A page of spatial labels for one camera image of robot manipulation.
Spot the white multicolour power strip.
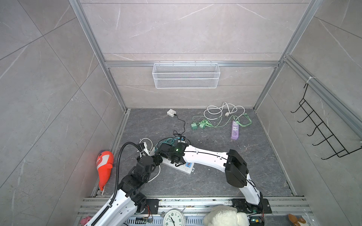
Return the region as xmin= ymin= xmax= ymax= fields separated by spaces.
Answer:
xmin=157 ymin=157 xmax=194 ymax=176

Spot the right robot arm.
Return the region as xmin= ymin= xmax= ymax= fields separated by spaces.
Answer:
xmin=156 ymin=142 xmax=263 ymax=212

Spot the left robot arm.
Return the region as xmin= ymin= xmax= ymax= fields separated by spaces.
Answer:
xmin=86 ymin=142 xmax=162 ymax=226

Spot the green charger left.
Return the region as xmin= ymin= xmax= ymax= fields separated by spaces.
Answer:
xmin=191 ymin=123 xmax=198 ymax=130

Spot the red plush toy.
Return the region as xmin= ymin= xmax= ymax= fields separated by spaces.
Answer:
xmin=96 ymin=151 xmax=114 ymax=191

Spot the white square charger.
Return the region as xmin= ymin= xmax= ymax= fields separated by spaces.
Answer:
xmin=167 ymin=109 xmax=177 ymax=117

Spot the white analog clock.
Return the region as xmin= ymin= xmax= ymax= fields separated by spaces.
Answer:
xmin=163 ymin=209 xmax=186 ymax=226

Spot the pink plush toy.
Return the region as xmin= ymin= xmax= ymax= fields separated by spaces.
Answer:
xmin=79 ymin=216 xmax=92 ymax=226

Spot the purple power strip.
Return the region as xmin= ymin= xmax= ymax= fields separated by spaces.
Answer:
xmin=231 ymin=121 xmax=239 ymax=140

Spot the white plush toy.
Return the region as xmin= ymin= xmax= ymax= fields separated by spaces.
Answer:
xmin=203 ymin=205 xmax=249 ymax=226

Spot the brown plush toy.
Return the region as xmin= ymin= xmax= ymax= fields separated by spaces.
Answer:
xmin=288 ymin=214 xmax=308 ymax=226

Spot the white power strip cord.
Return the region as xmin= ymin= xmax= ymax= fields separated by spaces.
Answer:
xmin=139 ymin=137 xmax=162 ymax=183

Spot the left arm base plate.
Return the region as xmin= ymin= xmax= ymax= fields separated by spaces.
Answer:
xmin=142 ymin=199 xmax=160 ymax=215

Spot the black thin cable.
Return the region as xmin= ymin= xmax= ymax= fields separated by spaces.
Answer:
xmin=173 ymin=112 xmax=187 ymax=139

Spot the white cable with plug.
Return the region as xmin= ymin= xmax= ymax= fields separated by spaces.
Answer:
xmin=203 ymin=102 xmax=246 ymax=121

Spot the white wire mesh basket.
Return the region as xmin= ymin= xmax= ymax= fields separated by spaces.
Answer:
xmin=152 ymin=63 xmax=221 ymax=89

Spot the green thin cable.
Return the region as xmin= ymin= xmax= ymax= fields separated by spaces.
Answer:
xmin=192 ymin=112 xmax=253 ymax=128

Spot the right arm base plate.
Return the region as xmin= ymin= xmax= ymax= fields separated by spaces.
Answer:
xmin=232 ymin=198 xmax=272 ymax=214

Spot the black wire hook rack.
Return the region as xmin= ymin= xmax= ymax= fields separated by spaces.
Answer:
xmin=291 ymin=83 xmax=362 ymax=161

